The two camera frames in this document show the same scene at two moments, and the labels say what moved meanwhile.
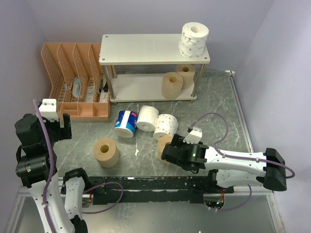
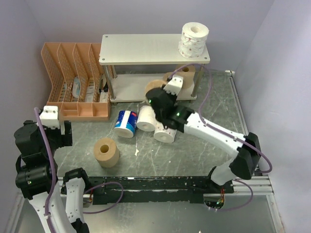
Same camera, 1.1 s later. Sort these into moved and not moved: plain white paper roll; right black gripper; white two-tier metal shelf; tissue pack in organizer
Moved: right black gripper
Not moved: plain white paper roll; white two-tier metal shelf; tissue pack in organizer
